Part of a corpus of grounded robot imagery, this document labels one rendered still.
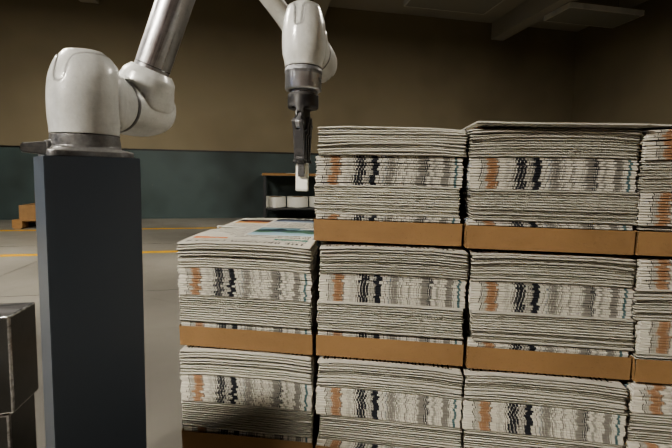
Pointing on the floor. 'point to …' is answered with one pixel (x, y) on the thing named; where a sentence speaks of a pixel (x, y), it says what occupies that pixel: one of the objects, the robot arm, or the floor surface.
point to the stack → (238, 398)
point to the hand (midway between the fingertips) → (302, 176)
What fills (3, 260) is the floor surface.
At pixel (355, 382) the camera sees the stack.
